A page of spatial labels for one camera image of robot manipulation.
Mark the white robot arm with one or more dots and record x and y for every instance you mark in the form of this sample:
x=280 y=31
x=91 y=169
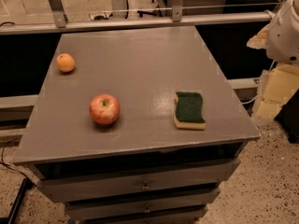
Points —
x=282 y=39

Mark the red apple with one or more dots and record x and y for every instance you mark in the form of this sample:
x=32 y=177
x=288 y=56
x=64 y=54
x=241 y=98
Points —
x=104 y=109

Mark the grey drawer cabinet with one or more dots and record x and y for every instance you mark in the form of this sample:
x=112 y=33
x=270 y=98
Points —
x=143 y=70

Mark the green and yellow sponge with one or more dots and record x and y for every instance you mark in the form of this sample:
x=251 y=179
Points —
x=188 y=111

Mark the orange fruit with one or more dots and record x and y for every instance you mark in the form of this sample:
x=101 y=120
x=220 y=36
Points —
x=65 y=62

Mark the middle grey drawer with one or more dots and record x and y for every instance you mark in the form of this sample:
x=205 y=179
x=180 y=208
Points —
x=141 y=203

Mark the grey drawer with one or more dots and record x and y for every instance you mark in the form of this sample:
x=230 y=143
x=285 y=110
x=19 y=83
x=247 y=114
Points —
x=141 y=203
x=154 y=217
x=98 y=186

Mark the top grey drawer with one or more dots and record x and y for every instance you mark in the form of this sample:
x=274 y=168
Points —
x=98 y=186

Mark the bottom grey drawer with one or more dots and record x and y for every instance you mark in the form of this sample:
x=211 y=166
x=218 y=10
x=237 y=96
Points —
x=154 y=217

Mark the yellow foam block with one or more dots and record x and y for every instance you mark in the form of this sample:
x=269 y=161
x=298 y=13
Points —
x=276 y=88

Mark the metal frame rail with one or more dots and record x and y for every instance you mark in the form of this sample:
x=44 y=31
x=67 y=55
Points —
x=87 y=26

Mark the black floor frame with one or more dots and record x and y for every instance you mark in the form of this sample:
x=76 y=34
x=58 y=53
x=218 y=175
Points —
x=10 y=219

